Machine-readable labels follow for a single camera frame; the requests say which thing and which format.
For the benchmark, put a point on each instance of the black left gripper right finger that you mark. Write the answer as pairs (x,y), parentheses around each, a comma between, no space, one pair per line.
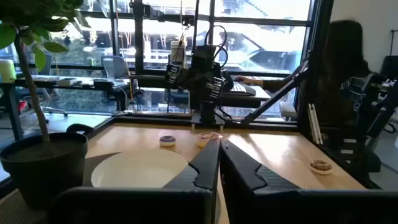
(248,202)

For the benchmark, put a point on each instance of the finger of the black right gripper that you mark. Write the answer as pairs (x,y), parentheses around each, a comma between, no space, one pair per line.
(172,74)
(217,87)

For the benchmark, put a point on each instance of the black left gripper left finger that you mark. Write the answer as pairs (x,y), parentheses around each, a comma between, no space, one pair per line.
(186,205)

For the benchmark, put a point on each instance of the blue sprinkled donut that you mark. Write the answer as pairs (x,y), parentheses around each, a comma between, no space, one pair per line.
(167,141)

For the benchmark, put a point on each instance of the chocolate sprinkled small donut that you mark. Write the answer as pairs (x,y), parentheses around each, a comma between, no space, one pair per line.
(321,167)

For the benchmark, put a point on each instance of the black mechanical arm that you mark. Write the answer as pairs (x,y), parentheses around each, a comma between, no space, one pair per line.
(370,93)

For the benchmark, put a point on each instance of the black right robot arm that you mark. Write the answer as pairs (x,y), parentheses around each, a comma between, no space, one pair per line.
(207,112)

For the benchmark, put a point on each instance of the white box device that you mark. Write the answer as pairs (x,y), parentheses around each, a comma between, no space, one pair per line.
(178,53)

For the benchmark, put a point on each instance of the black keyboard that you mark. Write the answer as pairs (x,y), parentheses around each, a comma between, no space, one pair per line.
(244,89)

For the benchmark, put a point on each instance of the black office desk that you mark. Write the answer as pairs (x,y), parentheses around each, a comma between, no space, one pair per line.
(242,101)

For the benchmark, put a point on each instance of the person's hand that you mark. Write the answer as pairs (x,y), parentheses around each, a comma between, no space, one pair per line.
(245,80)

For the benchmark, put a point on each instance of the grey office chair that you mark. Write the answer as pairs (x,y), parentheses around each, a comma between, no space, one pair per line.
(114,67)

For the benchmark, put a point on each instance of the white round plate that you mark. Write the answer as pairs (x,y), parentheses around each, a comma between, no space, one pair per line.
(136,171)

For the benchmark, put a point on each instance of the grey woven round placemat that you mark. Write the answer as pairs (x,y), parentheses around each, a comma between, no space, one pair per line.
(98,160)

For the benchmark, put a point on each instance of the person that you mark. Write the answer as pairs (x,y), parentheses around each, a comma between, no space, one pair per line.
(342,62)

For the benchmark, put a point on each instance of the black long side desk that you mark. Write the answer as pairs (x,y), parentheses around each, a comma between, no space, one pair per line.
(40,81)

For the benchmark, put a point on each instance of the green leafy potted tree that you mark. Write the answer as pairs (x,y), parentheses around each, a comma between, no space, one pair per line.
(31,90)

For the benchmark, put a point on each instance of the black plant pot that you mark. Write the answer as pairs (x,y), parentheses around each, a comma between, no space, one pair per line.
(43,174)

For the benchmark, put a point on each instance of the white cylinder lamp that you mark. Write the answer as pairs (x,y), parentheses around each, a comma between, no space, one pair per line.
(7,71)

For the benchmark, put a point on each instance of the black window frame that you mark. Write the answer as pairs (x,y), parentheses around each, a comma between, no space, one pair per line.
(138,37)

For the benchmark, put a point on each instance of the black table frame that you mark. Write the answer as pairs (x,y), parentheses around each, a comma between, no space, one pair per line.
(273,126)

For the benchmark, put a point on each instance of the black rig post with brace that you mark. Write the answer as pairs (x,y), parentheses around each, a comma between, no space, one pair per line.
(314,77)

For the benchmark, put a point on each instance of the white strip on post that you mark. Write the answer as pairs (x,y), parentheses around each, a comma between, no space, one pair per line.
(314,124)

